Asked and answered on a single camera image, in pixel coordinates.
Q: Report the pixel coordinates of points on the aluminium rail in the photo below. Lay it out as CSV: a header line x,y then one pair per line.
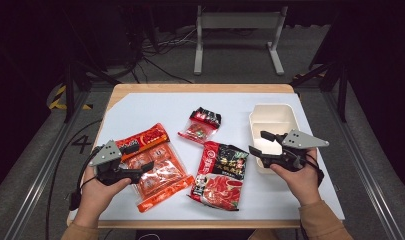
x,y
40,180
366,180

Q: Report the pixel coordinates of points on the large orange clear seasoning packet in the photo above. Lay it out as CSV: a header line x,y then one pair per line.
x,y
163,173

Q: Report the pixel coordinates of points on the person's right hand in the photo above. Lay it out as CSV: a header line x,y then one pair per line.
x,y
303,183

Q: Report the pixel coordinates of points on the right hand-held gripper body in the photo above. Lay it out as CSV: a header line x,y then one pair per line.
x,y
301,140

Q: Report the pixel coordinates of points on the black tripod stand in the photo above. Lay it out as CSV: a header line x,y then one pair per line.
x,y
342,90
69,90

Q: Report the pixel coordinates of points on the grey metal stand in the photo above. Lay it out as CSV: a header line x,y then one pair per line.
x,y
240,20

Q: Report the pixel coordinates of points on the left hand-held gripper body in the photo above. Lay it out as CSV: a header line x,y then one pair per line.
x,y
105,156

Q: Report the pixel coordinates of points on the person's left hand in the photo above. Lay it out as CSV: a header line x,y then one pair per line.
x,y
96,196

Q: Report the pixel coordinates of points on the red and black soup-base packet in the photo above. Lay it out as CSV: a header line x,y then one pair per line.
x,y
220,180

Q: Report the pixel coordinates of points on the white table mat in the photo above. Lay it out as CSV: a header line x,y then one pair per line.
x,y
176,106

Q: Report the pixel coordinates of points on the white plastic box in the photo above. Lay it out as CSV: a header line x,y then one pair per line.
x,y
273,116

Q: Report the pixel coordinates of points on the small red and black packet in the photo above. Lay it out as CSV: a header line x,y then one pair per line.
x,y
200,126

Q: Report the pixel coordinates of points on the yellow and black hazard tape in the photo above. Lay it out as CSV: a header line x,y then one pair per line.
x,y
56,100

